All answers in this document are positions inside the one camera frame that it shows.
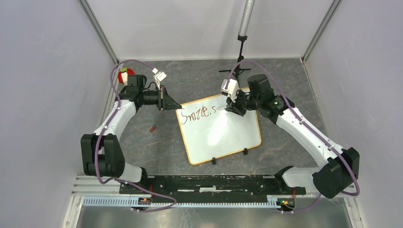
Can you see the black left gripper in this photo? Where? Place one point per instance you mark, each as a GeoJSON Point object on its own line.
{"type": "Point", "coordinates": [165, 102]}

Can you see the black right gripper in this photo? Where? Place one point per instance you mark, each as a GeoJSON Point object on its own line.
{"type": "Point", "coordinates": [234, 107]}

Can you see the yellow framed whiteboard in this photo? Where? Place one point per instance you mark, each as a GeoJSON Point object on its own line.
{"type": "Point", "coordinates": [208, 132]}

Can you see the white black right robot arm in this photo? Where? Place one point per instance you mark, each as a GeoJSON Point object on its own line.
{"type": "Point", "coordinates": [337, 168]}

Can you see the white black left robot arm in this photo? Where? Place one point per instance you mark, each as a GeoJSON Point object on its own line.
{"type": "Point", "coordinates": [101, 151]}

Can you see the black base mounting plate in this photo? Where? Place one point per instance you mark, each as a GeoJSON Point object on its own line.
{"type": "Point", "coordinates": [220, 188]}

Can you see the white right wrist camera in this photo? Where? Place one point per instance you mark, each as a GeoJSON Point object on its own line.
{"type": "Point", "coordinates": [230, 88]}

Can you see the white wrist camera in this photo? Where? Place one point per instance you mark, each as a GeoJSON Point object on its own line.
{"type": "Point", "coordinates": [230, 88]}
{"type": "Point", "coordinates": [159, 76]}

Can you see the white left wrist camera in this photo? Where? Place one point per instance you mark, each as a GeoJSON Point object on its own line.
{"type": "Point", "coordinates": [159, 76]}

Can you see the black tripod camera stand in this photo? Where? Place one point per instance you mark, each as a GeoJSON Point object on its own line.
{"type": "Point", "coordinates": [242, 37]}

